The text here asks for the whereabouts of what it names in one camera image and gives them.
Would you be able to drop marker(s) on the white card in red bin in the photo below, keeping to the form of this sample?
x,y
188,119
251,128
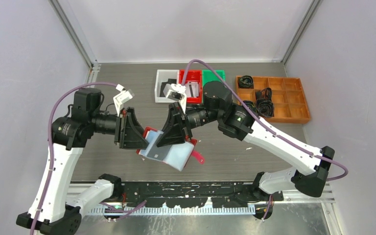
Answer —
x,y
192,89

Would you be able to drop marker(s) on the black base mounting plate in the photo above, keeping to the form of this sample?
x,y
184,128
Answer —
x,y
218,202

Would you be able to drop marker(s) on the red card holder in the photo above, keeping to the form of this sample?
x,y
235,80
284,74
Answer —
x,y
174,155

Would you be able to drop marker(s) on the orange compartment tray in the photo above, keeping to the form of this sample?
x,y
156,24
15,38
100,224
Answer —
x,y
290,105

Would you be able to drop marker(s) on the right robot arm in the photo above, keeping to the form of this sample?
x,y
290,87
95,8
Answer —
x,y
309,166

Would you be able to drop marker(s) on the rolled black belt lower right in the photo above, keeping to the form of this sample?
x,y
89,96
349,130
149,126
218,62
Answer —
x,y
265,108

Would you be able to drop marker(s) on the green plastic bin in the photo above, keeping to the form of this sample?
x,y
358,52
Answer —
x,y
209,76

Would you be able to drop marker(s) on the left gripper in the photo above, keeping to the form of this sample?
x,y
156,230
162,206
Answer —
x,y
132,136

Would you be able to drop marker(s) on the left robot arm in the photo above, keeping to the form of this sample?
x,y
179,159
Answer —
x,y
51,213

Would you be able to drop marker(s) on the red plastic bin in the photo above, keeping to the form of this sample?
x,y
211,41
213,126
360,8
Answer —
x,y
195,75

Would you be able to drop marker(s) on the rolled black belt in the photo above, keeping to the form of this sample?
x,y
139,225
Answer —
x,y
265,108
251,105
264,94
245,82

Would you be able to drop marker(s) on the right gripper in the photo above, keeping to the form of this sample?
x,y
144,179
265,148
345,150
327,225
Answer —
x,y
174,127

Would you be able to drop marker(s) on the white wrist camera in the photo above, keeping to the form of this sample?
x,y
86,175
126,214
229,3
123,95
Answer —
x,y
121,98
176,92

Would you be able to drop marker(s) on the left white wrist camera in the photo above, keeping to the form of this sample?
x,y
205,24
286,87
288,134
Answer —
x,y
121,98

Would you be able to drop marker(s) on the rolled black belt lower left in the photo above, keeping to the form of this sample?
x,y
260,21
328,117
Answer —
x,y
251,105

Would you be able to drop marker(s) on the rolled black belt top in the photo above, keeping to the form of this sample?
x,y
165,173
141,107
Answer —
x,y
245,82

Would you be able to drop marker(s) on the black card in white bin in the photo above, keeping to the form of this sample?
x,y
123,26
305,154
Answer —
x,y
163,84

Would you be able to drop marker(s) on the rolled black belt middle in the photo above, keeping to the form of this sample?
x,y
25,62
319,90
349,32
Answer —
x,y
264,94

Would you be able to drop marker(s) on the white plastic bin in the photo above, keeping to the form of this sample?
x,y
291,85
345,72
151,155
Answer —
x,y
161,76

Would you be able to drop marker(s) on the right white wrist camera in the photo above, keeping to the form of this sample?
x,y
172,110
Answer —
x,y
176,92

